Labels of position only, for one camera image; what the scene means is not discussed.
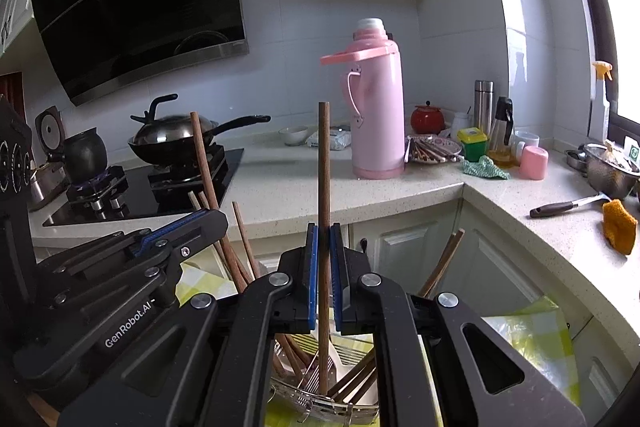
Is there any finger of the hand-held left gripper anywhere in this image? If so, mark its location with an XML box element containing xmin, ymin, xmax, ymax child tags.
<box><xmin>47</xmin><ymin>223</ymin><xmax>229</xmax><ymax>308</ymax></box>
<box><xmin>37</xmin><ymin>208</ymin><xmax>228</xmax><ymax>288</ymax></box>

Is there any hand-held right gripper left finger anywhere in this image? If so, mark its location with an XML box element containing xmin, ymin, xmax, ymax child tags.
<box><xmin>57</xmin><ymin>222</ymin><xmax>321</xmax><ymax>427</ymax></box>

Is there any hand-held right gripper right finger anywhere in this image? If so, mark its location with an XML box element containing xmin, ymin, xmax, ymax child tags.
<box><xmin>329</xmin><ymin>222</ymin><xmax>587</xmax><ymax>427</ymax></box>

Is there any long-handled white spoon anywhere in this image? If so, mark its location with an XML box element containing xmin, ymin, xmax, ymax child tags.
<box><xmin>327</xmin><ymin>342</ymin><xmax>376</xmax><ymax>378</ymax></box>

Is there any steel wire utensil rack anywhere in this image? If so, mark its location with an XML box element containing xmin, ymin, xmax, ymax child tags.
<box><xmin>267</xmin><ymin>332</ymin><xmax>383</xmax><ymax>425</ymax></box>

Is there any black gas stove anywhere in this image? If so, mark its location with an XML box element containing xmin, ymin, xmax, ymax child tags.
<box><xmin>42</xmin><ymin>147</ymin><xmax>245</xmax><ymax>228</ymax></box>

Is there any black clay pot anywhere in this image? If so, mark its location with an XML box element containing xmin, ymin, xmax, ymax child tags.
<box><xmin>62</xmin><ymin>132</ymin><xmax>108</xmax><ymax>185</ymax></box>

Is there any black wok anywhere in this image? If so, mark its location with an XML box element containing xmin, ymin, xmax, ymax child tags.
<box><xmin>128</xmin><ymin>93</ymin><xmax>272</xmax><ymax>165</ymax></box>

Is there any white plastic packet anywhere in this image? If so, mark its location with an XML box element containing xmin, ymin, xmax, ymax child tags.
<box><xmin>306</xmin><ymin>129</ymin><xmax>353</xmax><ymax>152</ymax></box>

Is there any small white bowl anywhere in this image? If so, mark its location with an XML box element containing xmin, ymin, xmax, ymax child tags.
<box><xmin>278</xmin><ymin>125</ymin><xmax>309</xmax><ymax>146</ymax></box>

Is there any patterned plate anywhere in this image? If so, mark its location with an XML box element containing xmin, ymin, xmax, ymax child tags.
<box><xmin>406</xmin><ymin>134</ymin><xmax>463</xmax><ymax>164</ymax></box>

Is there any pink thermos jug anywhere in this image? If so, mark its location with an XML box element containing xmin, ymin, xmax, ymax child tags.
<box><xmin>320</xmin><ymin>18</ymin><xmax>406</xmax><ymax>180</ymax></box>

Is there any green cloth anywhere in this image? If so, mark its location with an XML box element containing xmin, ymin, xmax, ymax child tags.
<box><xmin>460</xmin><ymin>155</ymin><xmax>511</xmax><ymax>181</ymax></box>

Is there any red lidded pot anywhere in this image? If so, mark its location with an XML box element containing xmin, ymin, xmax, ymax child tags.
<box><xmin>411</xmin><ymin>101</ymin><xmax>447</xmax><ymax>135</ymax></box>

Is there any green and yellow container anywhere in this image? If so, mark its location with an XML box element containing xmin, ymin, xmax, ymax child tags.
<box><xmin>457</xmin><ymin>127</ymin><xmax>488</xmax><ymax>162</ymax></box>

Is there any yellow-green checked tablecloth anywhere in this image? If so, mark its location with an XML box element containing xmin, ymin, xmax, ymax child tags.
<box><xmin>175</xmin><ymin>262</ymin><xmax>581</xmax><ymax>427</ymax></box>

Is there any glass oil bottle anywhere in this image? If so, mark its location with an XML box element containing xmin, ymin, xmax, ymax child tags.
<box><xmin>487</xmin><ymin>97</ymin><xmax>516</xmax><ymax>169</ymax></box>

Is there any steel vacuum bottle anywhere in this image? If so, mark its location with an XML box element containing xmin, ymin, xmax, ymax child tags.
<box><xmin>474</xmin><ymin>80</ymin><xmax>494</xmax><ymax>135</ymax></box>

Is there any pink cup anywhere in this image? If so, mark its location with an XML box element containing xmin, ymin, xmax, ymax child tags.
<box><xmin>520</xmin><ymin>146</ymin><xmax>550</xmax><ymax>181</ymax></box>

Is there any black range hood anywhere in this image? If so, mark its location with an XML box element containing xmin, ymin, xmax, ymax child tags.
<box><xmin>30</xmin><ymin>0</ymin><xmax>250</xmax><ymax>108</ymax></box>

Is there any small steel bowl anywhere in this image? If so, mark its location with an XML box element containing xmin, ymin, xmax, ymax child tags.
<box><xmin>565</xmin><ymin>148</ymin><xmax>588</xmax><ymax>178</ymax></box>

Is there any orange sponge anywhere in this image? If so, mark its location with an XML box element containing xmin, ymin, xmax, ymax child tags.
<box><xmin>601</xmin><ymin>198</ymin><xmax>640</xmax><ymax>256</ymax></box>

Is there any steel basin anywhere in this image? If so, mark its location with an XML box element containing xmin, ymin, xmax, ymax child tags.
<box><xmin>582</xmin><ymin>143</ymin><xmax>640</xmax><ymax>200</ymax></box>

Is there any spray bottle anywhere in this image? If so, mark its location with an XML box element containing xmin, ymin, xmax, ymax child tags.
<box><xmin>590</xmin><ymin>60</ymin><xmax>615</xmax><ymax>142</ymax></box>

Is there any white box green label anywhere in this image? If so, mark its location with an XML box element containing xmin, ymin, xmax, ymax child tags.
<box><xmin>622</xmin><ymin>137</ymin><xmax>640</xmax><ymax>172</ymax></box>

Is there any window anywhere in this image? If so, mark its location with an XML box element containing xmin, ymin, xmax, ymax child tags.
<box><xmin>550</xmin><ymin>0</ymin><xmax>640</xmax><ymax>132</ymax></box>

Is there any black-handled knife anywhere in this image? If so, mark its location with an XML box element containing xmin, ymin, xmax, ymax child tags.
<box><xmin>530</xmin><ymin>192</ymin><xmax>612</xmax><ymax>219</ymax></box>

